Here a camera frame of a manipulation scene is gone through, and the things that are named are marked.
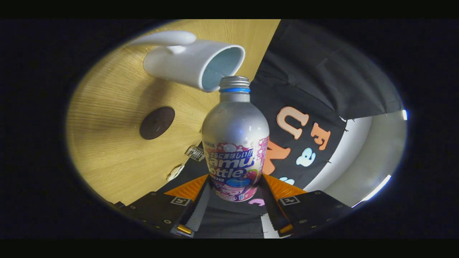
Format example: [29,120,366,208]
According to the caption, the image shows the white cup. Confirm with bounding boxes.
[127,30,246,93]

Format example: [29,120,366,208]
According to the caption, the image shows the wooden table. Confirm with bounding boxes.
[66,19,281,205]

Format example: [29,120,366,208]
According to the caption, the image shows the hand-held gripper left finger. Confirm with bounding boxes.
[122,174,212,238]

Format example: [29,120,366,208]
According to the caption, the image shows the dark brown round coaster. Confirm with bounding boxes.
[139,106,176,140]

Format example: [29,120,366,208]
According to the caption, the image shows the metal utensil holder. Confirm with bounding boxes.
[185,145,205,162]

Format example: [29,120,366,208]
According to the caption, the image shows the silver juice bottle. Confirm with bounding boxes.
[201,76,270,202]

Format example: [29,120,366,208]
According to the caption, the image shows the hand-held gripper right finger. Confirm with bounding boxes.
[258,173,355,237]

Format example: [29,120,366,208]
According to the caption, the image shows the white divided dish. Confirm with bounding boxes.
[167,164,185,181]

